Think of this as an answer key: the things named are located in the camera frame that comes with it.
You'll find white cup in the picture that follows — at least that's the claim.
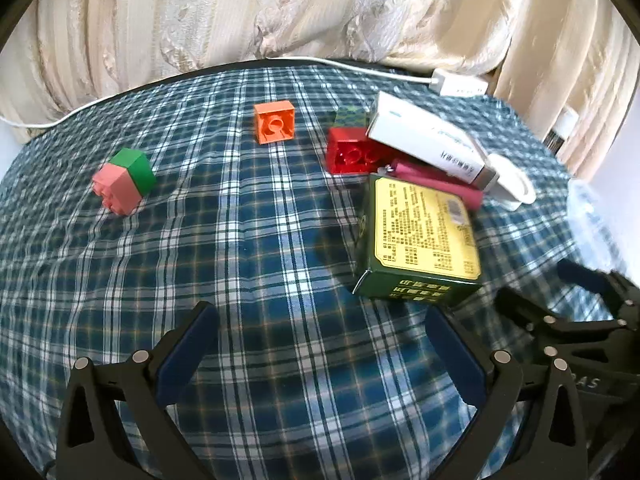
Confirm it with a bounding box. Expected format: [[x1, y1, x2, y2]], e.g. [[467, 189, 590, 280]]
[[482, 152, 537, 212]]

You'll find red toy block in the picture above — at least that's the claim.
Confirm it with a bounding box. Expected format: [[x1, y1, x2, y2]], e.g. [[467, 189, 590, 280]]
[[326, 126, 396, 177]]

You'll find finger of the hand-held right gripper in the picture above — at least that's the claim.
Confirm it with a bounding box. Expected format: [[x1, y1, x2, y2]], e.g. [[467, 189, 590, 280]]
[[495, 287, 628, 336], [557, 259, 640, 311]]

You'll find green tin with yellow label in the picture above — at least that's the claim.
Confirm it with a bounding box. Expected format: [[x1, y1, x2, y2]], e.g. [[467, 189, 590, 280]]
[[351, 172, 483, 307]]

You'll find green blue-dotted block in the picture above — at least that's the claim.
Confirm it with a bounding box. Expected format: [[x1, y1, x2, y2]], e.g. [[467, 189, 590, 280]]
[[334, 106, 371, 129]]

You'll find white barcode tag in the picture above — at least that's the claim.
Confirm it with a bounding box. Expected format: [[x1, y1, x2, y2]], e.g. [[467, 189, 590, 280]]
[[546, 106, 581, 153]]

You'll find pink and green toy block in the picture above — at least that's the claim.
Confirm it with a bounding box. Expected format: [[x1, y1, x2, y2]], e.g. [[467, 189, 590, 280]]
[[91, 148, 157, 217]]

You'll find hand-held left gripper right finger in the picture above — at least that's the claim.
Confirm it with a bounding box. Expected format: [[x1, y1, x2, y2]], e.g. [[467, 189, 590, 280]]
[[424, 305, 590, 480]]

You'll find white cardboard box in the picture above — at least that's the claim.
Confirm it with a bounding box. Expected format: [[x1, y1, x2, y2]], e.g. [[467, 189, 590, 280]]
[[366, 91, 501, 192]]

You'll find clear plastic box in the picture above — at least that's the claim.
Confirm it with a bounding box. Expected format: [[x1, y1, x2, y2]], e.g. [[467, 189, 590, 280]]
[[567, 177, 640, 273]]

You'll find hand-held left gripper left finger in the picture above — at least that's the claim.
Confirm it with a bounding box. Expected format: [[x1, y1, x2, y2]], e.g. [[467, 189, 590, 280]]
[[54, 301, 221, 480]]

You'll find white power cable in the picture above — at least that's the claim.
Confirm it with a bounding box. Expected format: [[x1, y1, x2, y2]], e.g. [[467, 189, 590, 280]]
[[0, 56, 436, 129]]

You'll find pink foam hair curler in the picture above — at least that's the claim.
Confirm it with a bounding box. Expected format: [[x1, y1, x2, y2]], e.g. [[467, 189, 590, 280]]
[[390, 157, 485, 211]]

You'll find blue plaid cloth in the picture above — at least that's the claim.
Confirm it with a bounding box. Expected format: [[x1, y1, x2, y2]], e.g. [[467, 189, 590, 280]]
[[0, 62, 640, 480]]

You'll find cream patterned curtain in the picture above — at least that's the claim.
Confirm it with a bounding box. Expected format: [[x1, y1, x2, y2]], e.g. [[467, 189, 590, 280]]
[[0, 0, 640, 186]]

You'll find orange toy block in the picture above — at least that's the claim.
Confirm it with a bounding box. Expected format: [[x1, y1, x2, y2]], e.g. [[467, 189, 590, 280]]
[[253, 101, 296, 146]]

